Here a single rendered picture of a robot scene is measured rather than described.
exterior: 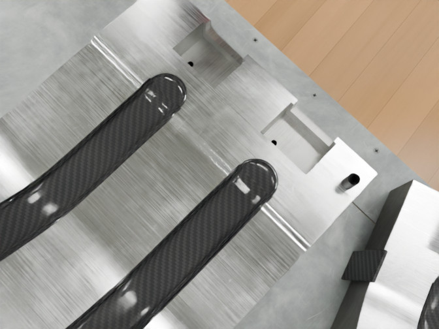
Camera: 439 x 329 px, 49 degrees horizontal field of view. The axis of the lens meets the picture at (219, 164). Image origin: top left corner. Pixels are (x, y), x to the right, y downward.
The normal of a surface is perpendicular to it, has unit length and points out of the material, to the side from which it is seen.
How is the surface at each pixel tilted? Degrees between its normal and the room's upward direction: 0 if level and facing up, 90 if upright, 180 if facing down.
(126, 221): 2
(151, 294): 10
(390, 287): 1
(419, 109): 0
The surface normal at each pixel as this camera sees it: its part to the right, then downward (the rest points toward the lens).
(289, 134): 0.05, -0.25
